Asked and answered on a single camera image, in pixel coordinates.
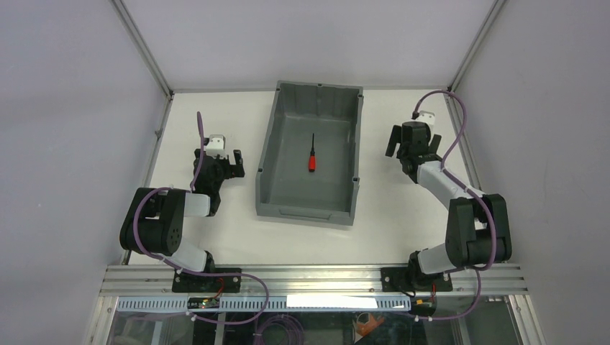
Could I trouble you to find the red handled screwdriver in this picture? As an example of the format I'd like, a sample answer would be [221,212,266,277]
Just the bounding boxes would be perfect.
[308,133,317,173]

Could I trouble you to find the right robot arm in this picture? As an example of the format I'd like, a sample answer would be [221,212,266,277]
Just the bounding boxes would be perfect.
[386,121,512,290]

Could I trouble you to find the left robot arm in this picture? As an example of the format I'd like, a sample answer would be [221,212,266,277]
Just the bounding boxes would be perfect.
[119,149,245,275]

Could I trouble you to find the grey plastic storage bin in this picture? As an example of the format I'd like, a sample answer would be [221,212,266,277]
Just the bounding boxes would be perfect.
[255,80,364,226]

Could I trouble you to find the orange object under table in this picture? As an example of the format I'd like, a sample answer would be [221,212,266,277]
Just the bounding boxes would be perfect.
[354,313,385,337]

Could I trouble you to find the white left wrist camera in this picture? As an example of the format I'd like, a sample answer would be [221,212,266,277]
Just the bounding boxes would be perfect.
[204,134,227,160]

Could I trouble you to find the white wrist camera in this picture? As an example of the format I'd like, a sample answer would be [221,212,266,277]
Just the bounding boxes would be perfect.
[204,134,227,160]
[411,111,435,128]

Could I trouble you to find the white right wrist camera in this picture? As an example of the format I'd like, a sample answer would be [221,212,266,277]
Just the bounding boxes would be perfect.
[411,111,435,128]

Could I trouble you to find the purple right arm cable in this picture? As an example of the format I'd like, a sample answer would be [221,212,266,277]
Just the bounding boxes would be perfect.
[400,90,499,321]

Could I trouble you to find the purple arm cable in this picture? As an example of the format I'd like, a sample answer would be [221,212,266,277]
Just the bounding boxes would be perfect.
[132,111,270,326]
[400,90,499,321]

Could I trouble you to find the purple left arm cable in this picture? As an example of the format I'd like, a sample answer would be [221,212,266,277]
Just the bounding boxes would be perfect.
[132,111,270,326]

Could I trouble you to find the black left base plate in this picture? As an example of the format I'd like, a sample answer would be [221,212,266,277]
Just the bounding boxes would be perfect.
[171,267,242,293]

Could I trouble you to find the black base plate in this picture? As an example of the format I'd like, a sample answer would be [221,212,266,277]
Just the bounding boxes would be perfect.
[380,267,453,293]
[171,267,242,293]

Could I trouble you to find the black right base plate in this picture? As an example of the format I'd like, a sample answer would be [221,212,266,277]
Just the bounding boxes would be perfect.
[380,267,453,293]

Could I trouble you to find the white slotted cable duct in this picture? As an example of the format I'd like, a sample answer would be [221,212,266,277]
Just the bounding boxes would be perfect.
[117,294,411,313]

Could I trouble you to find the aluminium front rail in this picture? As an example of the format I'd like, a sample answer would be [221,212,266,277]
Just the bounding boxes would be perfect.
[99,264,529,297]

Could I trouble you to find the coiled purple cable below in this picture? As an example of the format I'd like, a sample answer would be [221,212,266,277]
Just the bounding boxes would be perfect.
[255,314,306,345]

